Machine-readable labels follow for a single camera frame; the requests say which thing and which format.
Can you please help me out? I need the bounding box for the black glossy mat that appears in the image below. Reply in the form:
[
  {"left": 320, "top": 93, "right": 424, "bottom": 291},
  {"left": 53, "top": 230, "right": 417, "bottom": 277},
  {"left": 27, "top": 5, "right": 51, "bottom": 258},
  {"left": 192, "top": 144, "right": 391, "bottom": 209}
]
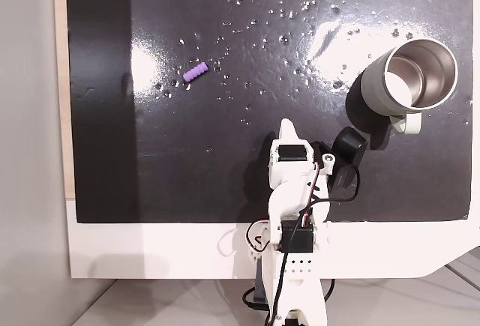
[{"left": 65, "top": 0, "right": 475, "bottom": 225}]

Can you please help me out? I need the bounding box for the grey steel mug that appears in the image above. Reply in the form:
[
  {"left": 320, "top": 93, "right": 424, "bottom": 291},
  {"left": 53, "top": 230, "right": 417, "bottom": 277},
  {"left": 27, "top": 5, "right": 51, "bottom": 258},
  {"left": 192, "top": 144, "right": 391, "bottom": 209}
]
[{"left": 358, "top": 37, "right": 460, "bottom": 136}]

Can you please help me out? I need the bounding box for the purple ribbed pen grip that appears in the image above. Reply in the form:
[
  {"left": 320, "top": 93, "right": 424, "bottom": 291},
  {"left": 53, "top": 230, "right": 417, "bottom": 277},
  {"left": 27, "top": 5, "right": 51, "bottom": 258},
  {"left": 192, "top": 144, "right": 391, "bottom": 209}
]
[{"left": 182, "top": 61, "right": 209, "bottom": 82}]

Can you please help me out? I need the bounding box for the grey table clamp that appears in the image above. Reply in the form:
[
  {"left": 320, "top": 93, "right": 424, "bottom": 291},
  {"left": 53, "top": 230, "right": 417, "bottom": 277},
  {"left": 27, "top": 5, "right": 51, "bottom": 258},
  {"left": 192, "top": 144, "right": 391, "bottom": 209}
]
[{"left": 253, "top": 260, "right": 269, "bottom": 305}]

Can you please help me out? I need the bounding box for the white table board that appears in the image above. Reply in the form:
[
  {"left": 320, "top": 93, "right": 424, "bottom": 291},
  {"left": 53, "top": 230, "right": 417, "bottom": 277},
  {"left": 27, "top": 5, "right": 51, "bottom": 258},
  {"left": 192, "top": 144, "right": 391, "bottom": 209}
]
[{"left": 65, "top": 198, "right": 480, "bottom": 280}]

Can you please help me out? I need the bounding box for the light wooden board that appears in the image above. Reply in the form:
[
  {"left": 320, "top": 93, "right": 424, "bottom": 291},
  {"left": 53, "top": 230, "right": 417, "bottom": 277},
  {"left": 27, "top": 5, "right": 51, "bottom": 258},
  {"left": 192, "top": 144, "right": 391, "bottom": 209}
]
[{"left": 52, "top": 0, "right": 77, "bottom": 200}]

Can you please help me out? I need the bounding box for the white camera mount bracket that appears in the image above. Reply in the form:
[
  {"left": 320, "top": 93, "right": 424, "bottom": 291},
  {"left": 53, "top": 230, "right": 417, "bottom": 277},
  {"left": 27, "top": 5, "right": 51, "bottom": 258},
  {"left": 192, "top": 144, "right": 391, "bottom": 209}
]
[{"left": 320, "top": 151, "right": 337, "bottom": 175}]

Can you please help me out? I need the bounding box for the black oval camera box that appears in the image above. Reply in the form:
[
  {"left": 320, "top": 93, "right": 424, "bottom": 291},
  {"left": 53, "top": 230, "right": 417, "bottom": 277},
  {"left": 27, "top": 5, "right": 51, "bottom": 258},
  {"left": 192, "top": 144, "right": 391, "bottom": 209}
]
[{"left": 328, "top": 126, "right": 369, "bottom": 202}]

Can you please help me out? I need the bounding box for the black base cable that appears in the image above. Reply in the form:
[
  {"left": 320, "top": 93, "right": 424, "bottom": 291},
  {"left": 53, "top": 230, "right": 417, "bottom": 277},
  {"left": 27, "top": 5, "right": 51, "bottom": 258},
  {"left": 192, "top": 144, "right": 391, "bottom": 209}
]
[{"left": 241, "top": 277, "right": 337, "bottom": 311}]

